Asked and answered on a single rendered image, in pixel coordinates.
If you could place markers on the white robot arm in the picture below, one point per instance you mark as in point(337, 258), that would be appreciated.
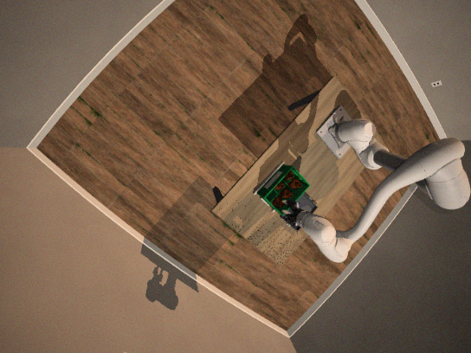
point(446, 182)

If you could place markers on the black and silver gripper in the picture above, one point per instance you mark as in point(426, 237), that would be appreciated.
point(296, 210)

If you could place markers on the green bottle crate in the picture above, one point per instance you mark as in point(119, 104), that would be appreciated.
point(268, 188)

